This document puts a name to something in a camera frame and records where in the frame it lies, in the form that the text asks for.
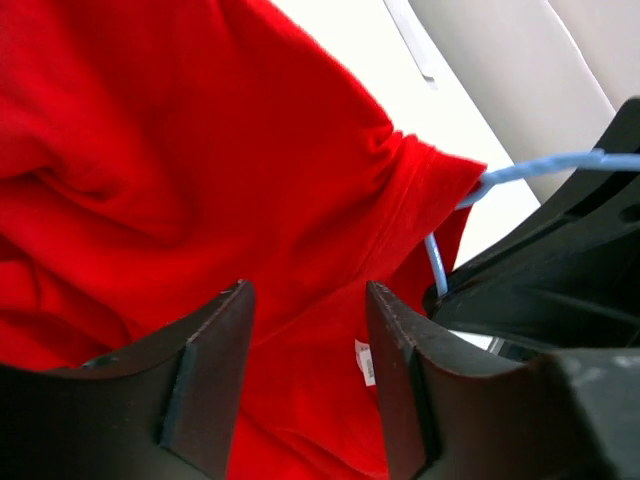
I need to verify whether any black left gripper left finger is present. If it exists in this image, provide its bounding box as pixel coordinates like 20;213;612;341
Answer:
49;279;257;480

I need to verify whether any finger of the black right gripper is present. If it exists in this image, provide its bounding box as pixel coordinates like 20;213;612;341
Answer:
422;97;640;361

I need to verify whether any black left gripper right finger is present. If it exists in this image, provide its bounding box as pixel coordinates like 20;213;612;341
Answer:
366;282;549;479

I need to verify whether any blue wire hanger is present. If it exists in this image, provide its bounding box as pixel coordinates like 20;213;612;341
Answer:
423;148;640;301

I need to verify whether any red t shirt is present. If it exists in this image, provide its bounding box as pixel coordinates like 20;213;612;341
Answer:
1;1;484;479

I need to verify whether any white clothes rack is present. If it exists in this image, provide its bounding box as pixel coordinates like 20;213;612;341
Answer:
383;0;441;91

